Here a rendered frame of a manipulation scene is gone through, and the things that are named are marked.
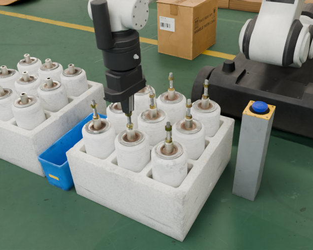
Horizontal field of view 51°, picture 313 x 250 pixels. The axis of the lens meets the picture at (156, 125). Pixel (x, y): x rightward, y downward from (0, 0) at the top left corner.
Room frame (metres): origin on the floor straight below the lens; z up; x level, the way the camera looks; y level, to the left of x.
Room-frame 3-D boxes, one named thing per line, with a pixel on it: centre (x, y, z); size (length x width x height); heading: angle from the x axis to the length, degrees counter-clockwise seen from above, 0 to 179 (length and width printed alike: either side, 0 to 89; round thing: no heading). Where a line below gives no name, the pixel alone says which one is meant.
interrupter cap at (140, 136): (0.71, 0.07, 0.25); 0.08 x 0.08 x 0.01
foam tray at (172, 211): (0.81, 0.01, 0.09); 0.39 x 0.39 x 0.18; 58
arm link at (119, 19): (0.70, 0.07, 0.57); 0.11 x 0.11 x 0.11; 56
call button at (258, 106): (0.72, -0.28, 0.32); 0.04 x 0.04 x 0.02
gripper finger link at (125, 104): (0.71, 0.08, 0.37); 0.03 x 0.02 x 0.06; 50
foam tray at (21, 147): (1.10, 0.47, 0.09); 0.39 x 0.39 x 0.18; 59
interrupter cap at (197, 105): (0.85, -0.15, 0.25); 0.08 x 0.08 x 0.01
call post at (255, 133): (0.73, -0.28, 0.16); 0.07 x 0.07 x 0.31; 58
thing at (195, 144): (0.75, -0.09, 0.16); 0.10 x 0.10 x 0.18
